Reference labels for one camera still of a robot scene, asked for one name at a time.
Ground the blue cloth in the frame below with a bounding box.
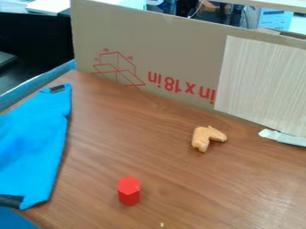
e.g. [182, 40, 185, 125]
[0, 82, 74, 211]

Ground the orange toy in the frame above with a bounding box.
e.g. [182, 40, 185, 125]
[190, 125, 229, 153]

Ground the cardboard box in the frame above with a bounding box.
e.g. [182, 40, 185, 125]
[69, 0, 306, 113]

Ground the red hexagonal block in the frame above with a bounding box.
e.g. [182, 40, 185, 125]
[115, 175, 142, 207]

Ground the white board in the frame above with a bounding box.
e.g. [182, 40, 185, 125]
[212, 35, 306, 139]

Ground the grey tape piece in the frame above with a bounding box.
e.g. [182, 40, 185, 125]
[257, 128, 306, 148]

